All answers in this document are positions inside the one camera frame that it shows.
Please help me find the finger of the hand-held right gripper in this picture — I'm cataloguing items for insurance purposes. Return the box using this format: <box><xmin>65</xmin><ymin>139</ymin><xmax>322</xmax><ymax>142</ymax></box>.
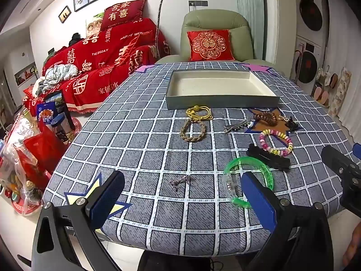
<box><xmin>321</xmin><ymin>145</ymin><xmax>361</xmax><ymax>218</ymax></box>

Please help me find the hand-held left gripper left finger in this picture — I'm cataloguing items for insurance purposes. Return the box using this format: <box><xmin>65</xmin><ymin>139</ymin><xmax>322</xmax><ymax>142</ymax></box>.
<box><xmin>32</xmin><ymin>170</ymin><xmax>126</xmax><ymax>271</ymax></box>

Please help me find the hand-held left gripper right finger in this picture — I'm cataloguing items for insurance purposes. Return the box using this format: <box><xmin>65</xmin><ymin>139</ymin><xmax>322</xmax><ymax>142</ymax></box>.
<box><xmin>241</xmin><ymin>171</ymin><xmax>342</xmax><ymax>271</ymax></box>

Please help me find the green translucent bangle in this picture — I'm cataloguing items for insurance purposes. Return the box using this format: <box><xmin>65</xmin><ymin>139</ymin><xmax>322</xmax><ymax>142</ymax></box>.
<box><xmin>223</xmin><ymin>157</ymin><xmax>275</xmax><ymax>209</ymax></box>

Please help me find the pink yellow spiral hair tie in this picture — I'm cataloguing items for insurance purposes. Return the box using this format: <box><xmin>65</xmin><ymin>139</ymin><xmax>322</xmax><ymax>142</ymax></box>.
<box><xmin>259</xmin><ymin>129</ymin><xmax>294</xmax><ymax>157</ymax></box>

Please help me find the silver metal hair clip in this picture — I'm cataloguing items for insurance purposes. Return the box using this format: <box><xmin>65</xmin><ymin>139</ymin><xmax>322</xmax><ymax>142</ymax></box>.
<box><xmin>224</xmin><ymin>119</ymin><xmax>254</xmax><ymax>134</ymax></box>

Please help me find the brown spiral hair tie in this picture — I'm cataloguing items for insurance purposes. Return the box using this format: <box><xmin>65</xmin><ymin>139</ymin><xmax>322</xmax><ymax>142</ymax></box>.
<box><xmin>253</xmin><ymin>112</ymin><xmax>278</xmax><ymax>125</ymax></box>

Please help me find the tan braided rope bracelet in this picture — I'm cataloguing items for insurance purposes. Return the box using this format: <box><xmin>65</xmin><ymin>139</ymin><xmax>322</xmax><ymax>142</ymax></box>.
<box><xmin>180</xmin><ymin>118</ymin><xmax>207</xmax><ymax>143</ymax></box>

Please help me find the yellow hair tie with bead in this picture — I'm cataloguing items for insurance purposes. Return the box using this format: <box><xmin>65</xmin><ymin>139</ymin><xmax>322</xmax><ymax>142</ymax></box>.
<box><xmin>185</xmin><ymin>105</ymin><xmax>213</xmax><ymax>120</ymax></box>

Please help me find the shallow grey cardboard tray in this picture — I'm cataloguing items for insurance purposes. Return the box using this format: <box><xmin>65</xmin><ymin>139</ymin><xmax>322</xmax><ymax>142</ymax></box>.
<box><xmin>165</xmin><ymin>69</ymin><xmax>280</xmax><ymax>110</ymax></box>

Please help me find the person's right hand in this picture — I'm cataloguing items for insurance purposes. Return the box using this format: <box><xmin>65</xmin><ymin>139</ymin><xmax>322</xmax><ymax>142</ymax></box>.
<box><xmin>342</xmin><ymin>223</ymin><xmax>361</xmax><ymax>271</ymax></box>

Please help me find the black fabric barrette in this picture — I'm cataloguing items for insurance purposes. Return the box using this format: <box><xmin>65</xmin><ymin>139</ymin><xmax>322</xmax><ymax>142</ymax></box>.
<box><xmin>246</xmin><ymin>143</ymin><xmax>291</xmax><ymax>171</ymax></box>

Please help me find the grey checked tablecloth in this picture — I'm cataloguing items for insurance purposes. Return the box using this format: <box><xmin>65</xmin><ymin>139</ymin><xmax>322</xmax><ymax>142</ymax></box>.
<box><xmin>42</xmin><ymin>61</ymin><xmax>356</xmax><ymax>256</ymax></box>

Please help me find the marble pattern board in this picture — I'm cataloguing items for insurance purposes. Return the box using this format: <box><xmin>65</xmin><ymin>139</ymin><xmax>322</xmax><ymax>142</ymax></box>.
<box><xmin>329</xmin><ymin>67</ymin><xmax>352</xmax><ymax>116</ymax></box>

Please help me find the slipper rack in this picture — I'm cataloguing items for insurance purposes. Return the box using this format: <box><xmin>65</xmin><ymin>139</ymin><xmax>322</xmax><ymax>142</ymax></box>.
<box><xmin>310</xmin><ymin>68</ymin><xmax>339</xmax><ymax>108</ymax></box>

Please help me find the small silver hair clip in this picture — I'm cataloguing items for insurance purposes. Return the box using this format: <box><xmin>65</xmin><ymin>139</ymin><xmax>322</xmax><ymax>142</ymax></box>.
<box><xmin>169</xmin><ymin>175</ymin><xmax>192</xmax><ymax>192</ymax></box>

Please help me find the red gift bag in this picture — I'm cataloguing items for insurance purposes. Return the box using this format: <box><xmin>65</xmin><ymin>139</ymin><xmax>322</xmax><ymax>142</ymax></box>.
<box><xmin>24</xmin><ymin>121</ymin><xmax>74</xmax><ymax>173</ymax></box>

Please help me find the blue snack box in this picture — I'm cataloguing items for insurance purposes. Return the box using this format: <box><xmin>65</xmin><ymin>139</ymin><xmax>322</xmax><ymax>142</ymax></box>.
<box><xmin>37</xmin><ymin>90</ymin><xmax>76</xmax><ymax>144</ymax></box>

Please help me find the white washing machine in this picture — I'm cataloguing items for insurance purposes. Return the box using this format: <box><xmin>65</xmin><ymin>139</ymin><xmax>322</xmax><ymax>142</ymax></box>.
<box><xmin>290</xmin><ymin>35</ymin><xmax>325</xmax><ymax>84</ymax></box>

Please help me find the clear plastic bag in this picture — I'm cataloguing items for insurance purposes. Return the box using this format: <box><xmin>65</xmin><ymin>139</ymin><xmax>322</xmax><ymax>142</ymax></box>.
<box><xmin>0</xmin><ymin>113</ymin><xmax>43</xmax><ymax>175</ymax></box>

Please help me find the crumpled grey white cloth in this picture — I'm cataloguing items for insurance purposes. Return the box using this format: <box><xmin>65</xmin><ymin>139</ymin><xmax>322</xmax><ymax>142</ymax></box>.
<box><xmin>32</xmin><ymin>64</ymin><xmax>79</xmax><ymax>96</ymax></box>

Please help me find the red printed sofa cover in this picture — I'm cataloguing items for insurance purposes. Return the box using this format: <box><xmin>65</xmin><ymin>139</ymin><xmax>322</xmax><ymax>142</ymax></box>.
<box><xmin>23</xmin><ymin>18</ymin><xmax>171</xmax><ymax>116</ymax></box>

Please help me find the white dryer machine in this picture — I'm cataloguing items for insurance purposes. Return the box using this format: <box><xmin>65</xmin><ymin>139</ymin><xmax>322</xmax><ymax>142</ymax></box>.
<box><xmin>295</xmin><ymin>0</ymin><xmax>329</xmax><ymax>47</ymax></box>

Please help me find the red embroidered cushion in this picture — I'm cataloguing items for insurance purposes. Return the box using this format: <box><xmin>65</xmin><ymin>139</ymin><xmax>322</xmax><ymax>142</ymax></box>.
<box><xmin>187</xmin><ymin>29</ymin><xmax>236</xmax><ymax>62</ymax></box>

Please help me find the cartoon print pillow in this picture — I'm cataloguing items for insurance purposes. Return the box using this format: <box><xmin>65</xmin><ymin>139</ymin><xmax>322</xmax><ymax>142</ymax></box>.
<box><xmin>85</xmin><ymin>13</ymin><xmax>105</xmax><ymax>37</ymax></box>

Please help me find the red printed pillow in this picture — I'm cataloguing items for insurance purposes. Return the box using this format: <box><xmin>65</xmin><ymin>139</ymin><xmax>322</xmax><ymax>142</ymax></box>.
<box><xmin>100</xmin><ymin>0</ymin><xmax>148</xmax><ymax>30</ymax></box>

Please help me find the pale green armchair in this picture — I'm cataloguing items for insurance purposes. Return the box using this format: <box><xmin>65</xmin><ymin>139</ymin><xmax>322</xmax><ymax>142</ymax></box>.
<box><xmin>154</xmin><ymin>9</ymin><xmax>278</xmax><ymax>68</ymax></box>

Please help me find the metal pole stand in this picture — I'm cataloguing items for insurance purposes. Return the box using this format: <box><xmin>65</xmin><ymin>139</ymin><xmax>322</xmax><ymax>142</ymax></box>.
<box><xmin>155</xmin><ymin>0</ymin><xmax>172</xmax><ymax>60</ymax></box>

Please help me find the small black picture frame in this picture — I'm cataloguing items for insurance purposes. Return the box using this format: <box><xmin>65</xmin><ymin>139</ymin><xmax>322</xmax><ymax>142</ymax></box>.
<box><xmin>58</xmin><ymin>6</ymin><xmax>71</xmax><ymax>23</ymax></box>

